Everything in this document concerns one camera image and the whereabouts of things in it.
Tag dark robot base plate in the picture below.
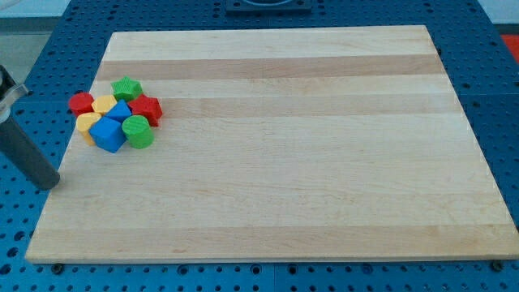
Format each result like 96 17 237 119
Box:
224 0 314 15

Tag green star block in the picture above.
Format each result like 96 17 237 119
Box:
111 76 143 101

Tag red star block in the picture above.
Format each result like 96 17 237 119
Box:
128 94 163 127

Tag green cylinder block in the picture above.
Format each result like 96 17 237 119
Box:
122 115 154 149

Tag blue triangle block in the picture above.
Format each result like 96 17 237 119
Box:
105 100 132 123

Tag blue cube block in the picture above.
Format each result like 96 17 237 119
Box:
88 117 127 153

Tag yellow heart block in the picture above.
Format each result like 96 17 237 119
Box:
76 112 102 146

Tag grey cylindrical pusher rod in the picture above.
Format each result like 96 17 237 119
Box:
1 115 60 190

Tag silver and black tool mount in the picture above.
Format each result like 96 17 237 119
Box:
1 66 29 123

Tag yellow hexagon block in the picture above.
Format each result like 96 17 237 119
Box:
92 95 117 116

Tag red cylinder block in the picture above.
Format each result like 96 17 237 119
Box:
68 92 94 117

